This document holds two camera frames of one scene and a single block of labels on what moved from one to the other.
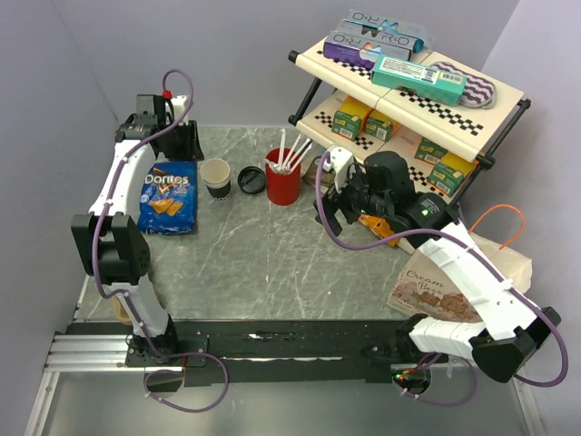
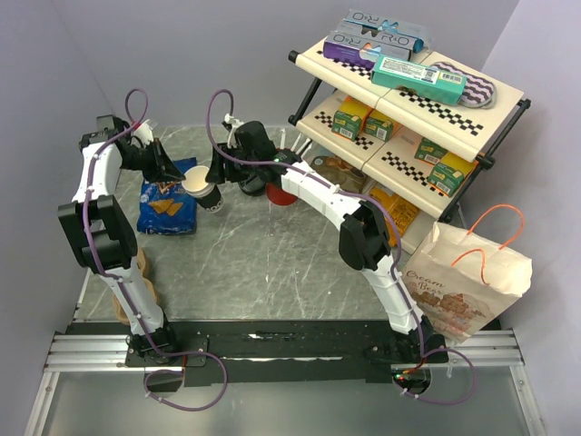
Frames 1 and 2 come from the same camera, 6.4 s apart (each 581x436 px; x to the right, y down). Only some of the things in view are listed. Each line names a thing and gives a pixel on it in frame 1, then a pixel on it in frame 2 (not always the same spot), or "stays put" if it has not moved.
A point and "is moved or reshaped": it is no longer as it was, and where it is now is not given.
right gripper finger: x=329 y=210 to x=216 y=173
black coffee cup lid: x=251 y=180 stays put
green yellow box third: x=428 y=151 stays put
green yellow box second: x=379 y=125 stays put
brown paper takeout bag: x=425 y=286 stays put
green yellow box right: x=448 y=176 stays put
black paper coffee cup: x=220 y=194 to x=212 y=203
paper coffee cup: x=215 y=172 is moved or reshaped
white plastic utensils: x=288 y=163 stays put
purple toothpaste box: x=361 y=49 stays put
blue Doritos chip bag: x=168 y=198 stays put
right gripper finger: x=349 y=209 to x=238 y=173
